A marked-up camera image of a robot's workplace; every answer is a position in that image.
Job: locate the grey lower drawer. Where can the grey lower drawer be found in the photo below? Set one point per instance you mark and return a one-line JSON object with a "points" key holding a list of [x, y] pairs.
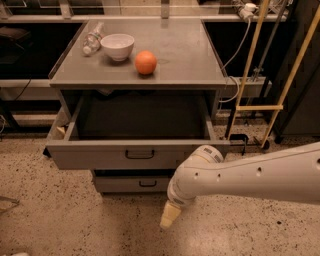
{"points": [[127, 181]]}

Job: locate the white ceramic bowl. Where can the white ceramic bowl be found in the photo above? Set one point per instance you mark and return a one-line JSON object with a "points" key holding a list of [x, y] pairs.
{"points": [[118, 46]]}

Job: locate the clear plastic water bottle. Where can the clear plastic water bottle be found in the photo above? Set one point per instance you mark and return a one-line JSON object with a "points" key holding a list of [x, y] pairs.
{"points": [[92, 40]]}

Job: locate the grey drawer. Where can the grey drawer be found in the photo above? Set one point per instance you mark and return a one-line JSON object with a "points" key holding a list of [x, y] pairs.
{"points": [[156, 130], [127, 181]]}

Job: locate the grey metal cabinet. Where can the grey metal cabinet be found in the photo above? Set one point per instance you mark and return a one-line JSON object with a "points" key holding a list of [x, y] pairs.
{"points": [[185, 62]]}

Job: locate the black lower drawer handle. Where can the black lower drawer handle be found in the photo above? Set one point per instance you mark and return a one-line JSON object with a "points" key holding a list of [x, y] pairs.
{"points": [[147, 183]]}

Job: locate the orange fruit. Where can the orange fruit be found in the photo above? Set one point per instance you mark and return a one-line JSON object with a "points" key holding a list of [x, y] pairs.
{"points": [[145, 62]]}

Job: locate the black drawer handle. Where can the black drawer handle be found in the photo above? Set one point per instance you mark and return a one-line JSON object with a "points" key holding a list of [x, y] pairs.
{"points": [[136, 155], [147, 183]]}

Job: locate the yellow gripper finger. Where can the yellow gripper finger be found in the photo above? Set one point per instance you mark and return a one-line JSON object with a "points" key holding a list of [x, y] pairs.
{"points": [[170, 213]]}

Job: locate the small black floor object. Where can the small black floor object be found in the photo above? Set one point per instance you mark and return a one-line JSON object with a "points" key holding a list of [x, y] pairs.
{"points": [[46, 153]]}

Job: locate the white power adapter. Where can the white power adapter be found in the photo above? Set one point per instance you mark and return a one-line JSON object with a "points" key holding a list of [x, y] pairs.
{"points": [[247, 11]]}

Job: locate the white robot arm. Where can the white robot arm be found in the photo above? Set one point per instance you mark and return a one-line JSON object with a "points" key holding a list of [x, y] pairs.
{"points": [[287, 175]]}

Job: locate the grey top drawer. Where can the grey top drawer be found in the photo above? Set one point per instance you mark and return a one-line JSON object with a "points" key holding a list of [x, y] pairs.
{"points": [[156, 130]]}

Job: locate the black top drawer handle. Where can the black top drawer handle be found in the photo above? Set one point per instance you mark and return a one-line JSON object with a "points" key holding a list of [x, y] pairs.
{"points": [[136, 155]]}

